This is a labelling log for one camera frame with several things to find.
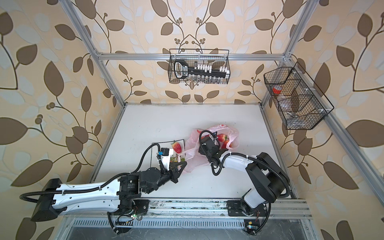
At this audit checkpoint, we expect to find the pink plastic bag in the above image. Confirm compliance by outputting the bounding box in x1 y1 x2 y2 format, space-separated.
184 124 240 173

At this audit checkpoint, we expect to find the right black wire basket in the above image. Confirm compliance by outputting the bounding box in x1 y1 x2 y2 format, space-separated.
264 63 334 130

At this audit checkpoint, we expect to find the fake strawberry in bag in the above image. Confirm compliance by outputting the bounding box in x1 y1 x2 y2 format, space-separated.
217 134 229 143
222 140 232 150

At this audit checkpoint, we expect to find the large fake strawberry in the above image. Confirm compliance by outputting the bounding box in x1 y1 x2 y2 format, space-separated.
172 142 183 154

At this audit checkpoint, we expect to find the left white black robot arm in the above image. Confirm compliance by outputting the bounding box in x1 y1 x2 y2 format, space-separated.
20 143 187 235

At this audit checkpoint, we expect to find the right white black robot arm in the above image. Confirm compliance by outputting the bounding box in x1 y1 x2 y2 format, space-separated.
198 130 291 236

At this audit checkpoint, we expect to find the black wire basket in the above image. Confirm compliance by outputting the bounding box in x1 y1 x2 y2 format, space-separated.
264 63 334 130
168 48 231 85

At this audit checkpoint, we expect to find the clear bottle red cap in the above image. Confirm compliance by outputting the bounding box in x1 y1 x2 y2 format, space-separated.
273 86 300 118

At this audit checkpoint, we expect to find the back black wire basket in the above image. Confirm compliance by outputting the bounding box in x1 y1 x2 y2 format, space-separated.
168 48 231 85

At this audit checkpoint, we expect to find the black test tube rack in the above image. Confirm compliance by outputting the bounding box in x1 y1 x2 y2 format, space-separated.
173 60 231 82

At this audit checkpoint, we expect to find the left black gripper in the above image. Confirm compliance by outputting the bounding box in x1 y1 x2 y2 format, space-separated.
145 160 188 196

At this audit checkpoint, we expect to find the white square plate black rim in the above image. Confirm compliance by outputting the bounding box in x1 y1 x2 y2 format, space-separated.
150 140 186 169

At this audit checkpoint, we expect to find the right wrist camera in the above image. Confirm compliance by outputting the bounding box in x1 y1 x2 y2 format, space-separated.
210 132 218 141

